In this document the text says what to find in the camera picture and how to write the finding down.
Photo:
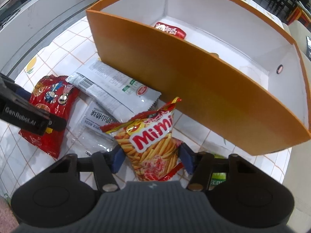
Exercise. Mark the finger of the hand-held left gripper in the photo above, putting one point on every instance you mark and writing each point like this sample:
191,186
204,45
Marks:
23,92
57,123

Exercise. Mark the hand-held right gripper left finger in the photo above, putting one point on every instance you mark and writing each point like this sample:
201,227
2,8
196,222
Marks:
118,159

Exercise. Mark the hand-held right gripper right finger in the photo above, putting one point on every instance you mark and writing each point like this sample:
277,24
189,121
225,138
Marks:
185,159

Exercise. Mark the large red snack bag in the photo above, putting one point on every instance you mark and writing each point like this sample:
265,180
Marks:
55,97

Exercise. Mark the fries print snack bag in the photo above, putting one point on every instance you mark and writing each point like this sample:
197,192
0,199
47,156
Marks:
150,145

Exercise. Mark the orange cardboard box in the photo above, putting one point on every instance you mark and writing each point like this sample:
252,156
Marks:
194,82

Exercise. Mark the red meat snack packet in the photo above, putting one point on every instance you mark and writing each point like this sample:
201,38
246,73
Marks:
170,30

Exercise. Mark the green nut packet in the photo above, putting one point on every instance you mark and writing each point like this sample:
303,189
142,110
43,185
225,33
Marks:
218,179

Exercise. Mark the clear packet white label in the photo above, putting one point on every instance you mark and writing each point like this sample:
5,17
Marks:
97,121

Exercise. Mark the checked fruit print tablecloth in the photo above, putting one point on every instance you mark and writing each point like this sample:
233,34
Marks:
68,46

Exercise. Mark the silver snack packet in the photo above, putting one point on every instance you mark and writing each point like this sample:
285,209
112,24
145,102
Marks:
109,85

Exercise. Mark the white low cabinet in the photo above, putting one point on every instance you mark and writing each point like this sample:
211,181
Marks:
36,12

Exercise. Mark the pink fluffy cloth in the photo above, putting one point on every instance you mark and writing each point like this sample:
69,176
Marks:
6,213

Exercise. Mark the orange stool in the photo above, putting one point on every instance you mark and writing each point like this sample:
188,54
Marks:
298,15

